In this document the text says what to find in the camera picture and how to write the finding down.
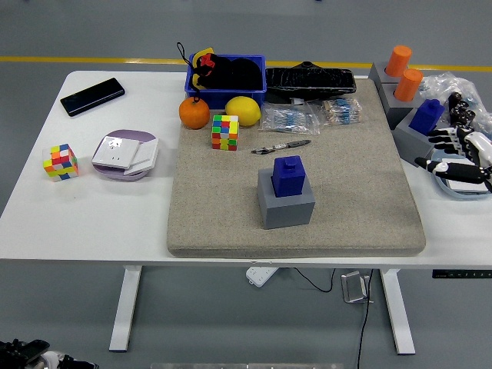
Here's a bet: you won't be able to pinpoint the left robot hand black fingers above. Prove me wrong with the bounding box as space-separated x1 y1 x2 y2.
0 338 99 369

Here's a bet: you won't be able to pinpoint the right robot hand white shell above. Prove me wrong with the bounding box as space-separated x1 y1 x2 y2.
414 126 492 193

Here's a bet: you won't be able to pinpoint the blue square seal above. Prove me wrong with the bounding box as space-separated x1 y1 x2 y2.
407 98 446 136
271 155 305 198

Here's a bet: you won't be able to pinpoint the grey seal holder block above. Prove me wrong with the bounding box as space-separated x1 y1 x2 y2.
378 82 424 131
368 61 403 89
256 168 317 231
392 111 450 168

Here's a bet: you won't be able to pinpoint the orange cylinder seal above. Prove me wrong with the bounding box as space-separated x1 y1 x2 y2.
384 45 413 78
394 68 424 102

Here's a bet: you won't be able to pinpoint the cluster of black knobs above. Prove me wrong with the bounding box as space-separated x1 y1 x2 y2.
447 91 477 128

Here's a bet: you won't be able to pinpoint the light blue tray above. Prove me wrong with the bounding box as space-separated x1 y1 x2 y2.
430 149 492 201

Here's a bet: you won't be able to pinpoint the clear plastic bag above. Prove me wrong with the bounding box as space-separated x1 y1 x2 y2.
418 71 492 155

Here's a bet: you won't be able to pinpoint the white table leg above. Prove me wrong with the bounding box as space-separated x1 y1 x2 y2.
378 268 417 355
108 264 143 353

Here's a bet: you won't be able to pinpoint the black table control panel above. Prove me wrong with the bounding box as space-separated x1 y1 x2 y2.
431 269 492 279

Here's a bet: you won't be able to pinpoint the grey-brown mat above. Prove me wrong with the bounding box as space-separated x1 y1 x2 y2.
167 78 427 259

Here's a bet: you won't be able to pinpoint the bag of blue resistors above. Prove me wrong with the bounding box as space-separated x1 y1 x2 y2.
318 96 363 127
259 102 321 136

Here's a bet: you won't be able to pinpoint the black keyboard in plastic wrap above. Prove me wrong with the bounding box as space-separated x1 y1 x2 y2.
264 67 357 104

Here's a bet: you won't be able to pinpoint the twisted rubik's cube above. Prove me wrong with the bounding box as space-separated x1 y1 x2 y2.
42 143 80 183

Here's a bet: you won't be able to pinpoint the black silver pen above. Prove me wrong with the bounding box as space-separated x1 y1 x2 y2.
251 139 312 155

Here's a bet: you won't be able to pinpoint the yellow lemon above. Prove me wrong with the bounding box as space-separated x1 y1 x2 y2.
224 95 263 127

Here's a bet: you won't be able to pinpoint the purple tray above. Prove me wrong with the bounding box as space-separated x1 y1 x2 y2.
91 128 159 182

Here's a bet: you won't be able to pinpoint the white power strip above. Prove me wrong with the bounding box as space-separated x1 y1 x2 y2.
245 266 278 288

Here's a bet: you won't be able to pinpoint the scrambled rubik's cube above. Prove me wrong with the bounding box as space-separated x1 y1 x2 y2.
211 114 241 151

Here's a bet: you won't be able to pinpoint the black smartphone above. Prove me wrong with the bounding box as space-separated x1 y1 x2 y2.
59 77 126 118

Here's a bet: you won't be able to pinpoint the blue plastic bin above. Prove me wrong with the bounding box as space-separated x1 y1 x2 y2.
184 53 268 111

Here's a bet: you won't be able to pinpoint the orange fruit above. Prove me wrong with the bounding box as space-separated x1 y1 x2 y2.
178 97 211 130

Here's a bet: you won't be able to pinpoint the yellow red toy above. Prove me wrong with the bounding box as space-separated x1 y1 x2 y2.
191 46 216 89

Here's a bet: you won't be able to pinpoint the silver metal bracket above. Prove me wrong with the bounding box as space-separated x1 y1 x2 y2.
340 271 374 305

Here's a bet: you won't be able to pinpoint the black cable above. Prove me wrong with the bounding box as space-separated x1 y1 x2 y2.
356 268 374 369
294 268 336 292

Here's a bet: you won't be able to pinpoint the white wall socket panel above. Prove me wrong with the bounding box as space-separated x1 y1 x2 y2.
91 136 141 170

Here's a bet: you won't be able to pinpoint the black drawstring pouch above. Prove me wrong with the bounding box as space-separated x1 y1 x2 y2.
176 42 263 103

